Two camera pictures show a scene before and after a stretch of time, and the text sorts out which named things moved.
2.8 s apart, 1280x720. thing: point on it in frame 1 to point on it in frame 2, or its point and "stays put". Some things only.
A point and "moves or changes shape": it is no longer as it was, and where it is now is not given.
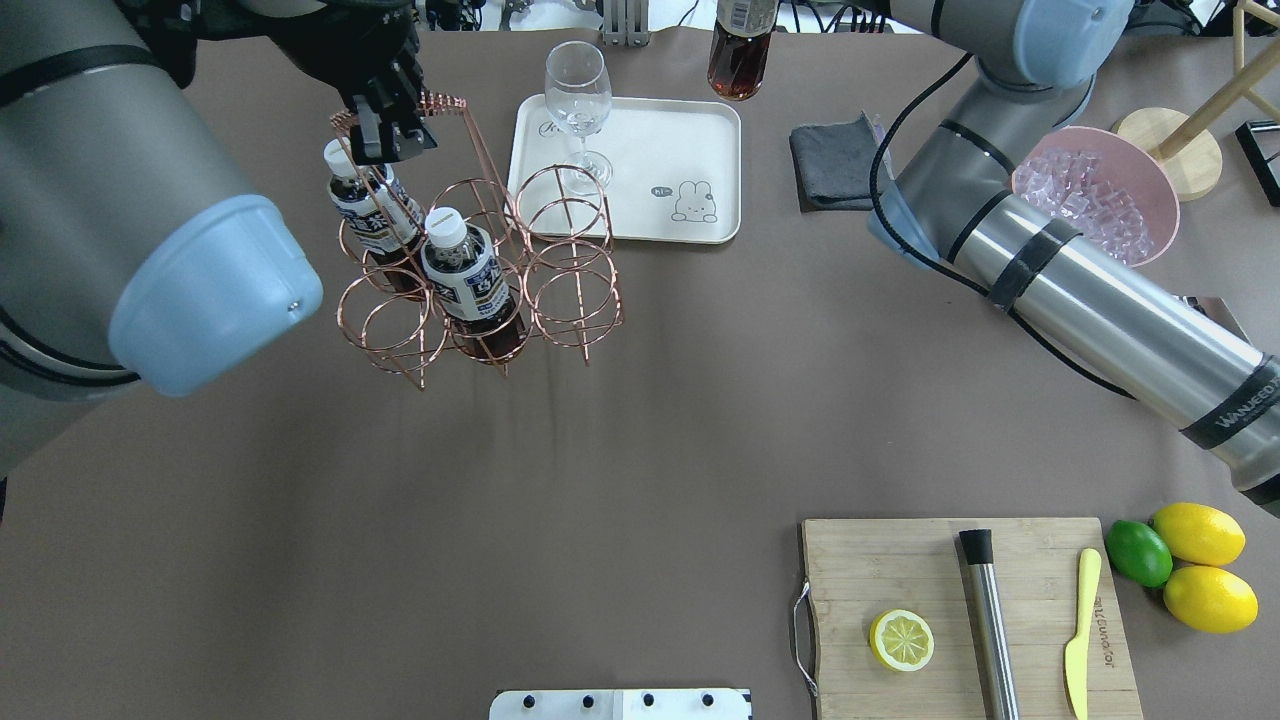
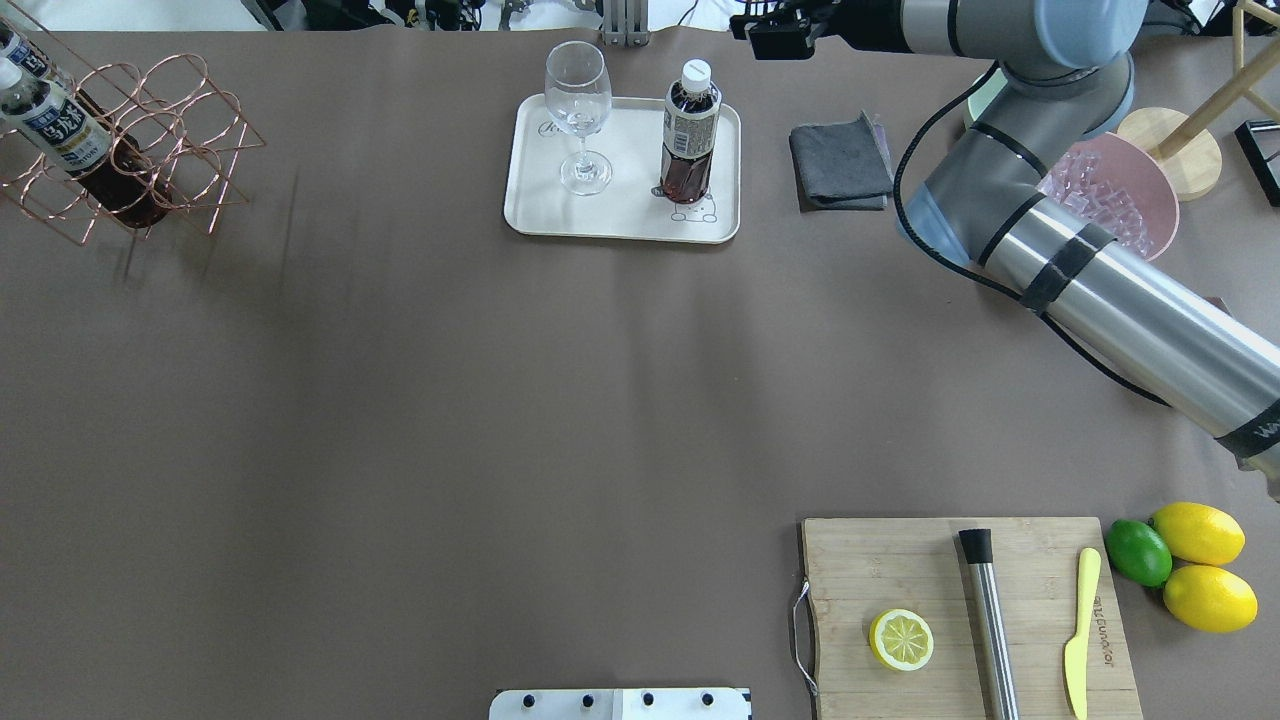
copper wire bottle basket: x=439 y=260 moves or changes shape
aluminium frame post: x=626 y=23 stays put
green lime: x=1138 y=553 stays put
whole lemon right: x=1210 y=599 stays put
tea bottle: x=740 y=47 to x=691 y=118
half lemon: x=901 y=640 stays put
